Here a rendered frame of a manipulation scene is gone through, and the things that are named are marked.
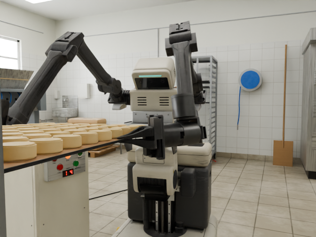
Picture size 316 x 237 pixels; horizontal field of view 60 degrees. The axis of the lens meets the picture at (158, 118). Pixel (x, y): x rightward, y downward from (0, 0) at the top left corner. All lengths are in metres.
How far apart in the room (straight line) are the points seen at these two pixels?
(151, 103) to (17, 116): 0.70
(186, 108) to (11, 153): 0.41
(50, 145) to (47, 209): 1.15
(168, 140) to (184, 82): 0.26
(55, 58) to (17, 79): 1.14
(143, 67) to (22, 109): 0.66
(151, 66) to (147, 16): 4.64
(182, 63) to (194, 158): 0.93
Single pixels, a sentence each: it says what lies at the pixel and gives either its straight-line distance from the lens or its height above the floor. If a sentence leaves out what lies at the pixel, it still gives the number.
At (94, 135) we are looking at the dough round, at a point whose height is 1.04.
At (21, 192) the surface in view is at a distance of 1.61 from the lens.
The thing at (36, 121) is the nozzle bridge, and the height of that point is 0.93.
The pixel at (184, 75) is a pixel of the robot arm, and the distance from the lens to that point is 0.85.
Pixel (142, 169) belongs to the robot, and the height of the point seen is 0.73.
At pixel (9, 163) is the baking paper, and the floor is 1.03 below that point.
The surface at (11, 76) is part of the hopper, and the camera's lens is 2.22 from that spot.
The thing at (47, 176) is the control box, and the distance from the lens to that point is 1.48.
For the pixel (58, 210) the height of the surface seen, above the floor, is 0.52.
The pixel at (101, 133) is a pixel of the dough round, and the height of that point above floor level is 1.04.
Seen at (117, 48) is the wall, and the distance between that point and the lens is 6.24.
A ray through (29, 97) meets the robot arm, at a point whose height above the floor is 1.11.
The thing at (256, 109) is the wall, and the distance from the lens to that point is 5.26.
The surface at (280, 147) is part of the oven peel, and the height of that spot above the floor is 0.30.
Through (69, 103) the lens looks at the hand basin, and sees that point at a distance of 6.92.
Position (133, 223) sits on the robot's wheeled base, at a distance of 1.96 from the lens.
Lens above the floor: 1.11
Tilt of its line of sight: 4 degrees down
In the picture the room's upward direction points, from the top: straight up
